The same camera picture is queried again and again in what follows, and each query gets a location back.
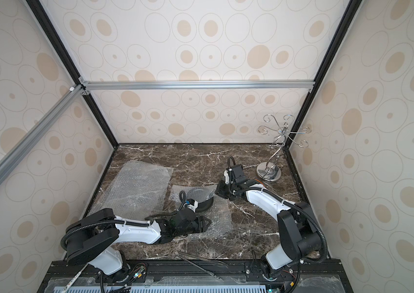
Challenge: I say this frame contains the horizontal aluminium rail back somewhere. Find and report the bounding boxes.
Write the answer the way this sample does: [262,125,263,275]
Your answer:
[83,80,315,90]

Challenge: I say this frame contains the diagonal aluminium rail left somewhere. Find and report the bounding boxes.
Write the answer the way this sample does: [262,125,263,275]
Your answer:
[0,84,83,185]

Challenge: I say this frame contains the chrome mug tree stand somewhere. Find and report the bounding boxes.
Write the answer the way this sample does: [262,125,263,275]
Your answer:
[256,114,311,182]

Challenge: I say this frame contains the silver fork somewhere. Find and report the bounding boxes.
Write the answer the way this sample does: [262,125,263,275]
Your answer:
[62,264,87,293]

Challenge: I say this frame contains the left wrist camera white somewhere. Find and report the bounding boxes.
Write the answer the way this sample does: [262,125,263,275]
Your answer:
[184,199,198,212]

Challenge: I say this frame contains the bubble wrap around orange plate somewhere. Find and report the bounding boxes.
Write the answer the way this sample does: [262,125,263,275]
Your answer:
[90,161,173,220]

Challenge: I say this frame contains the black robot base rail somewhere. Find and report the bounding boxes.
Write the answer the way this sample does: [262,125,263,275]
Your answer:
[38,259,353,293]

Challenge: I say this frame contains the dark grey dinner plate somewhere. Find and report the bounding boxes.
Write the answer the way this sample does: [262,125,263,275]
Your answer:
[186,186,214,212]

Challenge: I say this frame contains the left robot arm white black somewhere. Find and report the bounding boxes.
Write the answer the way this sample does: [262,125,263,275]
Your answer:
[60,205,212,275]

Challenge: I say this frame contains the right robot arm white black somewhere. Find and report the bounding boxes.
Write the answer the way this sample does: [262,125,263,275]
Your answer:
[215,164,328,272]

